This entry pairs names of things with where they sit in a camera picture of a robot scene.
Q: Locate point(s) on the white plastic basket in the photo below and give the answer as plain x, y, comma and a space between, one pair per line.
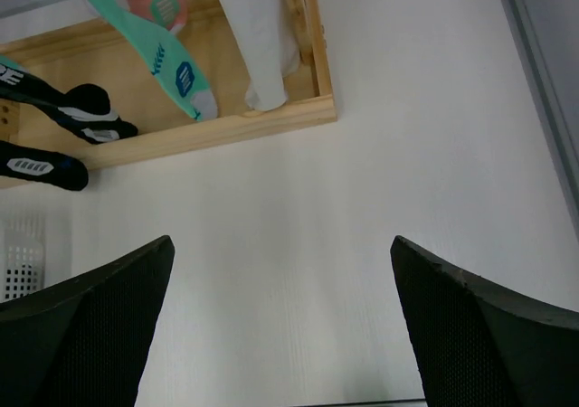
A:
22, 264

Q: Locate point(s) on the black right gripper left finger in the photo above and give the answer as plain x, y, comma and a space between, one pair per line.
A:
85, 341

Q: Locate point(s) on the black blue sock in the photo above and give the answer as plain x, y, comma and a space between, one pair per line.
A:
84, 110
40, 166

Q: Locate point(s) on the white hanging cloth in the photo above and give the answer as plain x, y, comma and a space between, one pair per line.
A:
268, 48

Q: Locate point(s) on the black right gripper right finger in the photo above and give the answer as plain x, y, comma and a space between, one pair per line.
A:
477, 343

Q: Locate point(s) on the mint green sock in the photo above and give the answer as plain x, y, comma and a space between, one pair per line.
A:
167, 59

